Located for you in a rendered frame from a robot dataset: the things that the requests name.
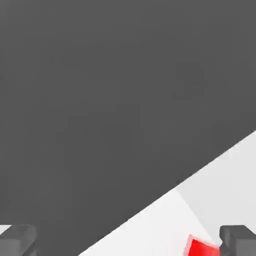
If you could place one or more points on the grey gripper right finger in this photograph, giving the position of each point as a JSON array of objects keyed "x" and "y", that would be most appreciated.
[{"x": 238, "y": 243}]

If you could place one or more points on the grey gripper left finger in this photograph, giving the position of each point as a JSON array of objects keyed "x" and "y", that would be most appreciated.
[{"x": 16, "y": 242}]

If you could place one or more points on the small red cube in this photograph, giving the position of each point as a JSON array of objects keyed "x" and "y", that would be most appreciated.
[{"x": 202, "y": 248}]

